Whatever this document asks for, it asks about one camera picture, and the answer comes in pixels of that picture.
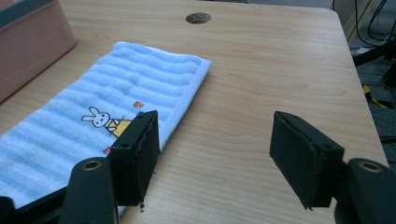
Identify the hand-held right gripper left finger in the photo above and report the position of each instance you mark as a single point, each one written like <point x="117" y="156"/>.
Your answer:
<point x="134" y="168"/>

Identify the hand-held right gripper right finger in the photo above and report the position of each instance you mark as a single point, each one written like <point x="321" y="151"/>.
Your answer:
<point x="299" y="158"/>

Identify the blue striped rabbit towel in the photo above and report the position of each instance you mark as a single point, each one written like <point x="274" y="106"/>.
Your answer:
<point x="102" y="115"/>

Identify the yellow tape strip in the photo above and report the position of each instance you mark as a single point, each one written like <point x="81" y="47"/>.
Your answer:
<point x="373" y="98"/>

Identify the black stand leg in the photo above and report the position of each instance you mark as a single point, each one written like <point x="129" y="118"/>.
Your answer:
<point x="375" y="53"/>

